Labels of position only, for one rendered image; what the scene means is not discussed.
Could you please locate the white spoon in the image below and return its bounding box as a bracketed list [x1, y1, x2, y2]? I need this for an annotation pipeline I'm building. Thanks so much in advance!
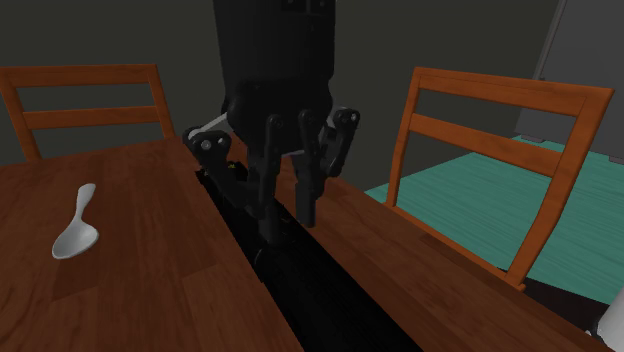
[51, 182, 101, 261]

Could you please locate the brown wooden table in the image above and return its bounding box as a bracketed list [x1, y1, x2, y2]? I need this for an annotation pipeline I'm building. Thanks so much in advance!
[0, 133, 616, 352]

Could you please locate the grey tall cabinet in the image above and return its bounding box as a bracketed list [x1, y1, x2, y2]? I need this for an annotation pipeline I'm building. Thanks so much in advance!
[514, 0, 624, 165]

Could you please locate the brown wooden chair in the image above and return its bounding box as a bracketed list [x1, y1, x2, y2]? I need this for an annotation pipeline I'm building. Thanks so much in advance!
[0, 63, 177, 164]
[383, 66, 616, 293]

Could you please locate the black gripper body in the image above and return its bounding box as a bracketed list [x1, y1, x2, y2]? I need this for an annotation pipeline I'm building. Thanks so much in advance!
[212, 0, 338, 153]

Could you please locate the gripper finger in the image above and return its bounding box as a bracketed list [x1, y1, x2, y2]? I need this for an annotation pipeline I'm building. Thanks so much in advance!
[292, 108, 362, 229]
[182, 114, 286, 247]

